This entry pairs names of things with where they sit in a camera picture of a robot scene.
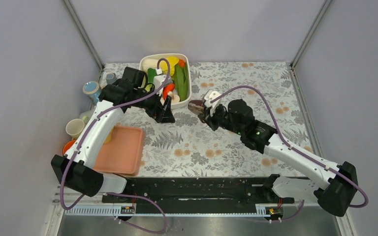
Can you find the yellow mug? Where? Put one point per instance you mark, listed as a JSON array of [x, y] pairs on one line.
[[109, 137]]

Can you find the bok choy toy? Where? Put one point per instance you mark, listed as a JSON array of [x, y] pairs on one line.
[[151, 72]]

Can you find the orange mug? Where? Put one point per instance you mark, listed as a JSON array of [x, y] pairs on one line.
[[67, 146]]

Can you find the floral table mat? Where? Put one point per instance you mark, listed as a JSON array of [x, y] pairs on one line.
[[189, 148]]

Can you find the light green mug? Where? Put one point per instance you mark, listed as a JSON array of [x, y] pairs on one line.
[[75, 127]]

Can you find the orange carrot toy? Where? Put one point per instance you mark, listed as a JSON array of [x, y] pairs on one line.
[[168, 91]]

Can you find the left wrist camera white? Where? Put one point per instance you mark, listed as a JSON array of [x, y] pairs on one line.
[[158, 81]]

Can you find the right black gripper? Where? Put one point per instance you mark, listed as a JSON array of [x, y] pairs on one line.
[[205, 116]]

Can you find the grey mug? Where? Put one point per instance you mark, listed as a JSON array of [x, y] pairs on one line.
[[111, 78]]

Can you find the red chili toy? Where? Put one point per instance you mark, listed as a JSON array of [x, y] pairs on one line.
[[166, 85]]

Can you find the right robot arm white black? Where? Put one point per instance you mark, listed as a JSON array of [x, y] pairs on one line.
[[331, 185]]

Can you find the green leafy vegetable toy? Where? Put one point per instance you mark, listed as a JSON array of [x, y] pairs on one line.
[[181, 81]]

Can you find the white mushroom toy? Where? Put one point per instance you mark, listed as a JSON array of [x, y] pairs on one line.
[[174, 97]]

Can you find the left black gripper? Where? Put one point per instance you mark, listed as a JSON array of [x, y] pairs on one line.
[[167, 115]]

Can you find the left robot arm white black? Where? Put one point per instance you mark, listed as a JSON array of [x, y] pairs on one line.
[[75, 169]]

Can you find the light blue glazed mug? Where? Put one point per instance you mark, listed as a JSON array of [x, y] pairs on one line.
[[92, 90]]

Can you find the brown mug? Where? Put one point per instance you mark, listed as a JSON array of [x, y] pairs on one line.
[[196, 106]]

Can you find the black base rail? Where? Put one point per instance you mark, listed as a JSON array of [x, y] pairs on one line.
[[193, 195]]

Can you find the white vegetable tray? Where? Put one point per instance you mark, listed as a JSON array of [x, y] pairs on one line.
[[173, 59]]

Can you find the pink plastic tray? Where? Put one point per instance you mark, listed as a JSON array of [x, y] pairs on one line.
[[123, 154]]

